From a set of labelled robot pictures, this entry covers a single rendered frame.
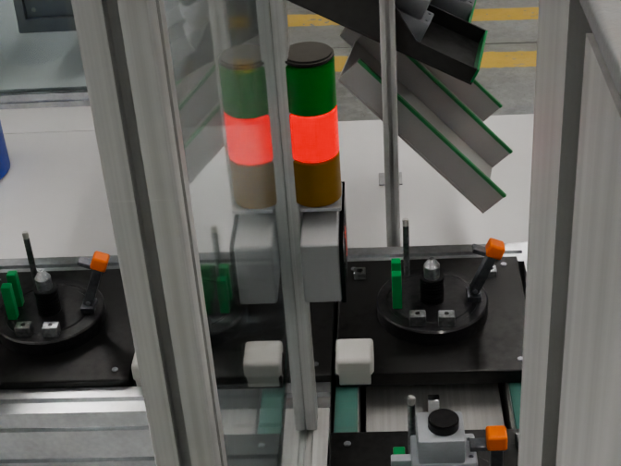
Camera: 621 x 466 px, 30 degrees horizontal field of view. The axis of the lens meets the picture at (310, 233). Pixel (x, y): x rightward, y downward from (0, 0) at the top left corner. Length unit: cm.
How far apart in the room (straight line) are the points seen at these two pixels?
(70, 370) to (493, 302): 54
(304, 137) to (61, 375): 50
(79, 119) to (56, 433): 98
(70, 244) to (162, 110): 145
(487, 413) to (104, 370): 47
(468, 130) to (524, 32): 302
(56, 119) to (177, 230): 183
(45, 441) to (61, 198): 68
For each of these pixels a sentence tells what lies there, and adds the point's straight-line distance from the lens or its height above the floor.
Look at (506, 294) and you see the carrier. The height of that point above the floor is 97.
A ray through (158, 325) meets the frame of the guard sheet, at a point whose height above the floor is 154.
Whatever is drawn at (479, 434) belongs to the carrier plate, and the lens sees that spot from 131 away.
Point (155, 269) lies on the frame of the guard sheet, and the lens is 51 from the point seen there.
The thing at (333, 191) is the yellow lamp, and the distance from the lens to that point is 114.
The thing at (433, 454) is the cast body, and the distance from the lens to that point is 114.
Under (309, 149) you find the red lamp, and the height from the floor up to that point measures 133.
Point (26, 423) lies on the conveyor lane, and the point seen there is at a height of 95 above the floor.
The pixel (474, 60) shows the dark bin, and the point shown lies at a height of 119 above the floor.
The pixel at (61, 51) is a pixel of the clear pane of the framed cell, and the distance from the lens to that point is 232.
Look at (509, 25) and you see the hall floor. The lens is 480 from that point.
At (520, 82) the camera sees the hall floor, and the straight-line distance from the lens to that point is 431.
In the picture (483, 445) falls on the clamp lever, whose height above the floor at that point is 106.
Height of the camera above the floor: 185
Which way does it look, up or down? 33 degrees down
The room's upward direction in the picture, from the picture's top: 4 degrees counter-clockwise
